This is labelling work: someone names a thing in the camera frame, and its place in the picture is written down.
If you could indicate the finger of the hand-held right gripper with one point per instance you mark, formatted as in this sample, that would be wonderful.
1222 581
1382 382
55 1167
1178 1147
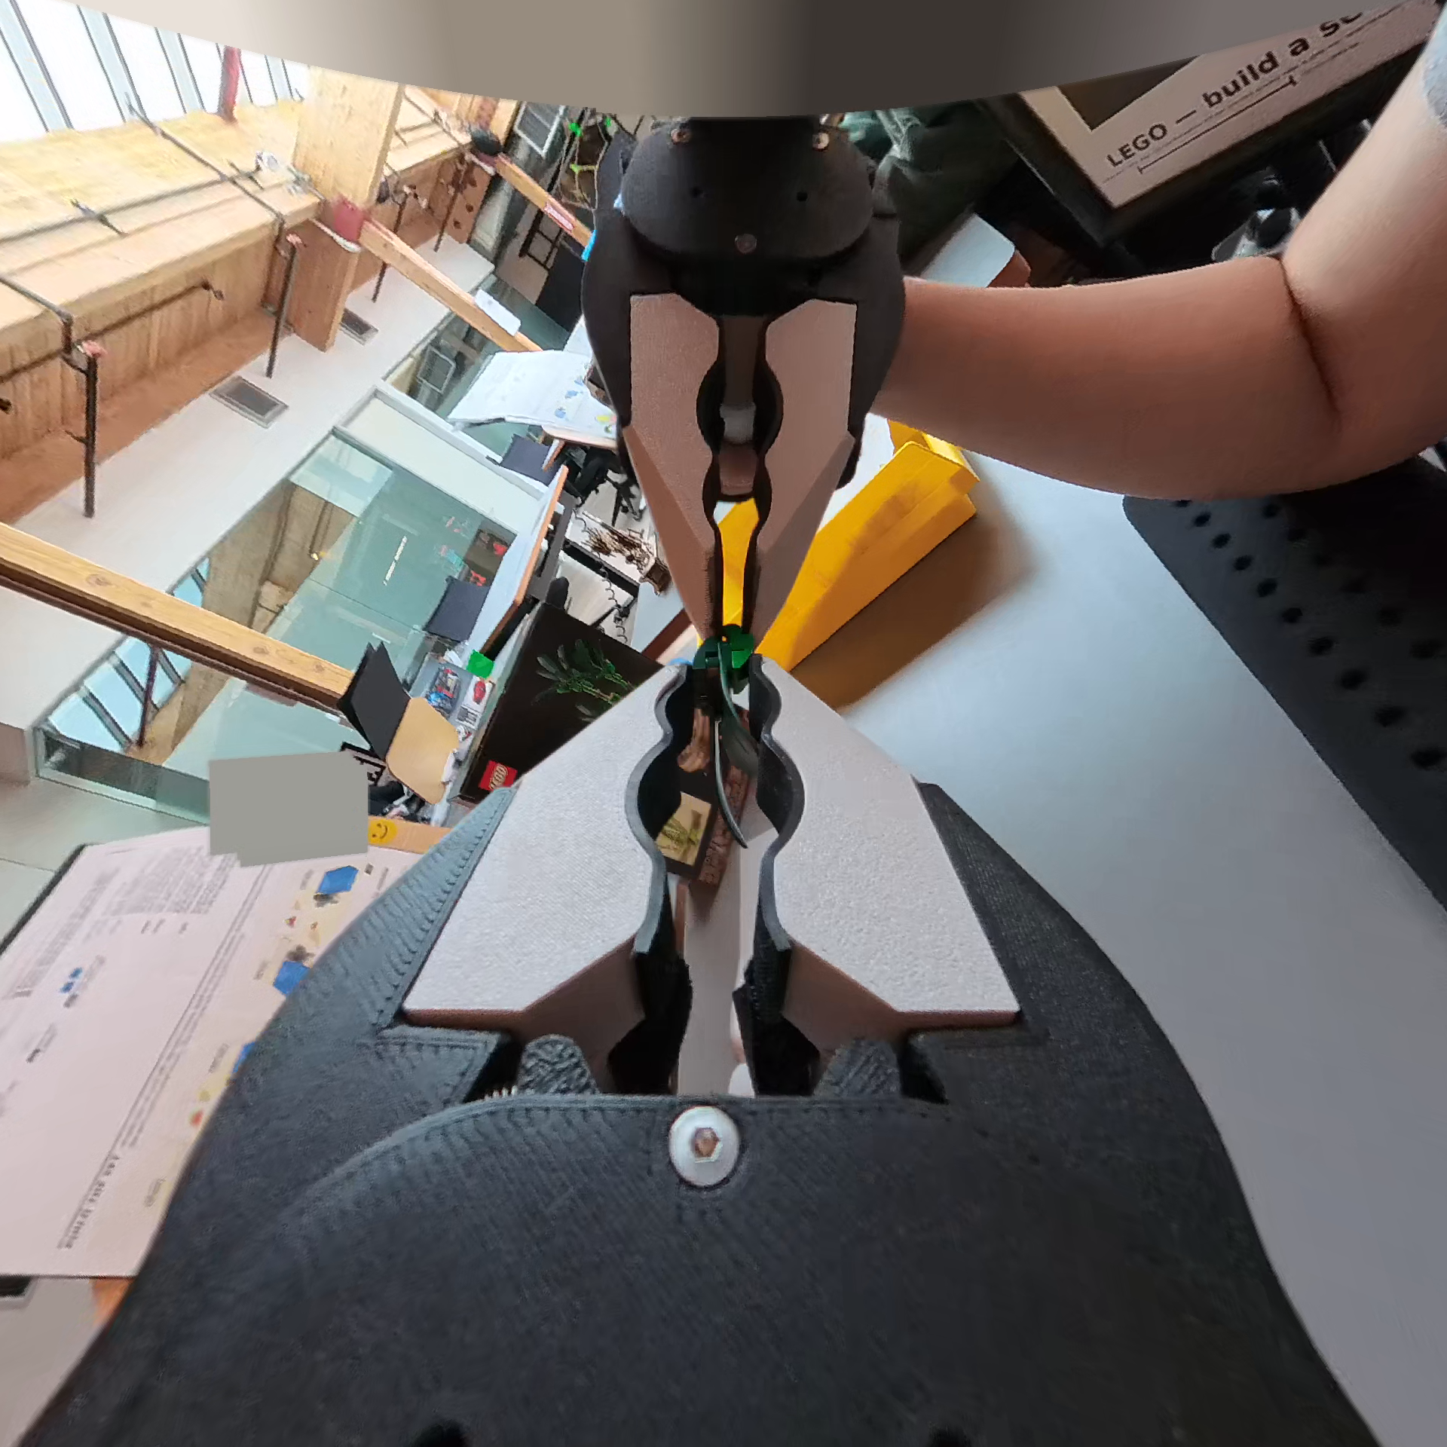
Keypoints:
812 408
667 395

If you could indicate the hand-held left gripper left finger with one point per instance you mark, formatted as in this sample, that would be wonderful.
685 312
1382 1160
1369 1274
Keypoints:
542 904

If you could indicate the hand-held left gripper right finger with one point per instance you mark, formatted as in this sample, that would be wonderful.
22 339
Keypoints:
893 904

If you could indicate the green toy leaf assembly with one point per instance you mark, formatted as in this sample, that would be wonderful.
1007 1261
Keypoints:
735 656

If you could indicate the person's right forearm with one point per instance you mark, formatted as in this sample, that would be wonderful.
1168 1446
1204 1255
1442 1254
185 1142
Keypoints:
1131 362

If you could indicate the black toy set box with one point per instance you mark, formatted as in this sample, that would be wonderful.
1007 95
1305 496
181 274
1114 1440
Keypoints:
542 701

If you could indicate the yellow plastic bin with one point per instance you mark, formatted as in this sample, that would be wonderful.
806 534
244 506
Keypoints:
893 509

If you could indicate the tilted instruction board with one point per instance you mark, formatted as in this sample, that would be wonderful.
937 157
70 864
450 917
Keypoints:
519 391

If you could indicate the brown toy tree model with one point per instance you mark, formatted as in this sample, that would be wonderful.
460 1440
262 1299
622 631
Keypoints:
616 550

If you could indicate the plywood panel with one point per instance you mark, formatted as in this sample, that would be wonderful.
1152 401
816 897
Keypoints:
425 746

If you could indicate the laminated instruction sheet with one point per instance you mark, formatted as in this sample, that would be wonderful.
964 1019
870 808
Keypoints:
136 1017

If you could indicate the black framed marker sign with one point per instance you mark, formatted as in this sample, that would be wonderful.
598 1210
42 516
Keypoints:
1188 125

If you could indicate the black perforated panel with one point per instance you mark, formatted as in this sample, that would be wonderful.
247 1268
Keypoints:
1300 632

